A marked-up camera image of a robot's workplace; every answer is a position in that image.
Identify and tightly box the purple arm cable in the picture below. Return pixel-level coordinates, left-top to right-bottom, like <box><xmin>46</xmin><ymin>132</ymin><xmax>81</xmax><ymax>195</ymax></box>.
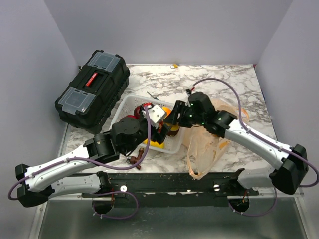
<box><xmin>186</xmin><ymin>78</ymin><xmax>319</xmax><ymax>217</ymax></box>
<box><xmin>7</xmin><ymin>107</ymin><xmax>152</xmax><ymax>220</ymax></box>

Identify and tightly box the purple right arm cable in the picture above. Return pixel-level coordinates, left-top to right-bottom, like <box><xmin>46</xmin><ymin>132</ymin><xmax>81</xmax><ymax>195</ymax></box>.
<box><xmin>186</xmin><ymin>78</ymin><xmax>319</xmax><ymax>217</ymax></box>

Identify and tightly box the black mounting rail base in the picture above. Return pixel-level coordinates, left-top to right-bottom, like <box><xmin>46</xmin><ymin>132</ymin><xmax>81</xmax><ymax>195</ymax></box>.
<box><xmin>82</xmin><ymin>172</ymin><xmax>259</xmax><ymax>208</ymax></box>

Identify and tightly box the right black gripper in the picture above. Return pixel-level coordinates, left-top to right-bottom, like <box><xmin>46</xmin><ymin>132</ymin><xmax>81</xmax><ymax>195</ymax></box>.
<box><xmin>164</xmin><ymin>99</ymin><xmax>206</xmax><ymax>128</ymax></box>

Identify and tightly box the red fake apple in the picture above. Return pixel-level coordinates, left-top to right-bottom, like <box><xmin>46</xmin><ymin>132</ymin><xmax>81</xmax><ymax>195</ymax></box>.
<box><xmin>134</xmin><ymin>106</ymin><xmax>144</xmax><ymax>119</ymax></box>

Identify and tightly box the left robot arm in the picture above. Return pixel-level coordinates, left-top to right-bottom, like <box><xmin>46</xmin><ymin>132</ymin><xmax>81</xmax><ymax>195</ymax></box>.
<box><xmin>15</xmin><ymin>116</ymin><xmax>171</xmax><ymax>208</ymax></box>

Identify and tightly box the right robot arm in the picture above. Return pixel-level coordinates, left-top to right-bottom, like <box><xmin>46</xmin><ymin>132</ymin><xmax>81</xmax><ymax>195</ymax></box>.
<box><xmin>164</xmin><ymin>92</ymin><xmax>309</xmax><ymax>195</ymax></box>

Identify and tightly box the dark maroon fake fruit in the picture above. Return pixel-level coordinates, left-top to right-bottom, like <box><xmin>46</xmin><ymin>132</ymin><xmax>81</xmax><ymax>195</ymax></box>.
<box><xmin>167</xmin><ymin>125</ymin><xmax>180</xmax><ymax>137</ymax></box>

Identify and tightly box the white plastic basket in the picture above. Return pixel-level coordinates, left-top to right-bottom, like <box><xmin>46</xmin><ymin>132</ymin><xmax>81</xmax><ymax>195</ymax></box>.
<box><xmin>109</xmin><ymin>94</ymin><xmax>185</xmax><ymax>154</ymax></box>

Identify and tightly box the orange fake fruit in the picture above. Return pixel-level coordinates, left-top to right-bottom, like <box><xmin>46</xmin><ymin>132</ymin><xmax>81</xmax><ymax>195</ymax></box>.
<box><xmin>162</xmin><ymin>106</ymin><xmax>172</xmax><ymax>117</ymax></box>

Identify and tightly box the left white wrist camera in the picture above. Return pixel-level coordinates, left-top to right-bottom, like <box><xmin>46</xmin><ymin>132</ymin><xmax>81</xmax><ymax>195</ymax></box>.
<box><xmin>147</xmin><ymin>105</ymin><xmax>167</xmax><ymax>128</ymax></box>

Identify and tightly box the aluminium rail extrusion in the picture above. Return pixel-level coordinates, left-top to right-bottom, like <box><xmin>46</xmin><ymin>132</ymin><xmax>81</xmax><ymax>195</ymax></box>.
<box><xmin>49</xmin><ymin>188</ymin><xmax>305</xmax><ymax>200</ymax></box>

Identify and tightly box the black plastic toolbox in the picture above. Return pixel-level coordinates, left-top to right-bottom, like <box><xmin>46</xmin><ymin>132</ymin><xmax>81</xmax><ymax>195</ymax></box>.
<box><xmin>55</xmin><ymin>50</ymin><xmax>130</xmax><ymax>134</ymax></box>

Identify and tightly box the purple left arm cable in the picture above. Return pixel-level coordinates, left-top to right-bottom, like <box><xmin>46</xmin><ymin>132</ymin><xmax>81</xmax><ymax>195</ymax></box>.
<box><xmin>7</xmin><ymin>107</ymin><xmax>152</xmax><ymax>220</ymax></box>

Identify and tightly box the orange translucent plastic bag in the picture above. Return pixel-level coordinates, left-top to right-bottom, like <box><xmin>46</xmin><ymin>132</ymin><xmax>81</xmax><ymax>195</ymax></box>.
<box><xmin>183</xmin><ymin>98</ymin><xmax>250</xmax><ymax>180</ymax></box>

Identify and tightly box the yellow fake bell pepper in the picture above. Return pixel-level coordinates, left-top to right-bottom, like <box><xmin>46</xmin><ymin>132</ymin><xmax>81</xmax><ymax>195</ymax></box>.
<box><xmin>149</xmin><ymin>141</ymin><xmax>165</xmax><ymax>149</ymax></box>

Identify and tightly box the brown faucet tap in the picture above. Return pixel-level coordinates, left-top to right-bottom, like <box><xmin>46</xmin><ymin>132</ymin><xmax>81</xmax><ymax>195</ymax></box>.
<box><xmin>126</xmin><ymin>147</ymin><xmax>144</xmax><ymax>170</ymax></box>

